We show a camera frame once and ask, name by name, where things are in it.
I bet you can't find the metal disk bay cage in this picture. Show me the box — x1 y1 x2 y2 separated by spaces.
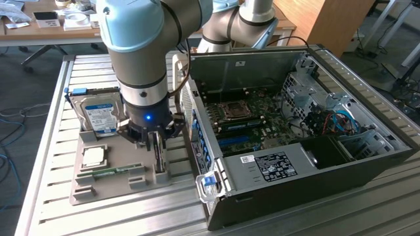
282 71 362 138

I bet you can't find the white label card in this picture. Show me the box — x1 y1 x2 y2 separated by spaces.
4 22 31 30

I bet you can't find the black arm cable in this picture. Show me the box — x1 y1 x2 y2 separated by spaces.
167 36 194 99

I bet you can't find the white table frame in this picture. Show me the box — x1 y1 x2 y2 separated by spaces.
359 0 420 67

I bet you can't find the silver CPU chip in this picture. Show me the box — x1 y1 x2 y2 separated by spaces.
82 147 108 167

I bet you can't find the blue wire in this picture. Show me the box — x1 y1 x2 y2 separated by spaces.
330 110 362 135

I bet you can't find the wooden cabinet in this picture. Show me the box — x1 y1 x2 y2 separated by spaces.
276 0 378 57

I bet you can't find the green motherboard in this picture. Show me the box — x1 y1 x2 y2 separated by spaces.
204 86 298 156

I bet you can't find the CPU socket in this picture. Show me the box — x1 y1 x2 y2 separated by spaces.
223 100 254 120

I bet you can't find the open black PC case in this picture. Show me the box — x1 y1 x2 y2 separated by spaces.
172 44 420 232

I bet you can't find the hard disk in blue caddy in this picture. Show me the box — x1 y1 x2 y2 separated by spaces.
64 86 128 138

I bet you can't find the flat white box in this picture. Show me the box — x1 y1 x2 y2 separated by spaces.
63 19 92 31

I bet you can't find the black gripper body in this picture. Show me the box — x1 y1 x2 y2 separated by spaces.
124 99 174 143

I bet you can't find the clear plastic bag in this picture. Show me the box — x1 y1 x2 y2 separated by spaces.
0 1 32 23

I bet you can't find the grey power supply unit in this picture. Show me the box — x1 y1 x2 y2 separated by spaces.
215 143 318 193

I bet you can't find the red wire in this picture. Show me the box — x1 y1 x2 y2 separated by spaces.
320 114 334 135

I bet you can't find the green RAM stick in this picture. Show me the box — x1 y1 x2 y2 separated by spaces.
79 163 144 176

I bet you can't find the blue floor cable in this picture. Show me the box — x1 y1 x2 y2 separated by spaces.
0 115 26 212

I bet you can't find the office chair base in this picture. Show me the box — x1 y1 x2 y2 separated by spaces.
18 43 102 73

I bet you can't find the white floor cable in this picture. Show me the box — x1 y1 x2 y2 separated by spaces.
0 103 52 118

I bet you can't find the wooden desk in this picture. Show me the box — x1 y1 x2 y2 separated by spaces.
0 0 298 54

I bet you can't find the grey handle with blue latch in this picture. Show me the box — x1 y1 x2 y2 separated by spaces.
195 170 222 203

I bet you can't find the white box with black top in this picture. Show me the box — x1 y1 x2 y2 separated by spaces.
34 11 62 28

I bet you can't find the black cable behind case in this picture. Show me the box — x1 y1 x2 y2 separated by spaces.
268 36 331 53

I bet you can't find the black graphics card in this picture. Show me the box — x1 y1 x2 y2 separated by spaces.
151 131 168 174

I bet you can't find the RAM stick with white label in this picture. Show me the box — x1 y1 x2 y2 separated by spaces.
218 118 264 133

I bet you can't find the blue expansion slot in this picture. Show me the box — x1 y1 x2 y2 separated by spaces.
218 135 251 148

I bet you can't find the grey parts rack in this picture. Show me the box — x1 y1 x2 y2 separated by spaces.
70 130 174 207

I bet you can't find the white tape roll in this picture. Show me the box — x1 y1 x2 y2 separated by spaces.
66 13 88 25

